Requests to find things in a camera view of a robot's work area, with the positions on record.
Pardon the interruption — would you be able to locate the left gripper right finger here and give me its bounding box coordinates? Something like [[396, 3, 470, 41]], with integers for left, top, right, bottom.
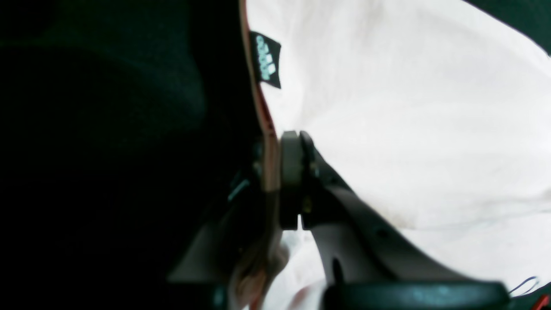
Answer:
[[280, 131, 511, 310]]

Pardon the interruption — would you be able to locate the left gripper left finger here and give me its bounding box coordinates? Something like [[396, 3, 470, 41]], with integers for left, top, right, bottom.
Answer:
[[168, 138, 281, 310]]

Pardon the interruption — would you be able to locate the pink T-shirt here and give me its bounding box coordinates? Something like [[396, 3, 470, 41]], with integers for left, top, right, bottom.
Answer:
[[237, 0, 550, 310]]

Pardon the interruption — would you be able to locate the black table cloth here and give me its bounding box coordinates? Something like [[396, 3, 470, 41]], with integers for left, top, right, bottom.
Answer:
[[0, 0, 551, 310]]

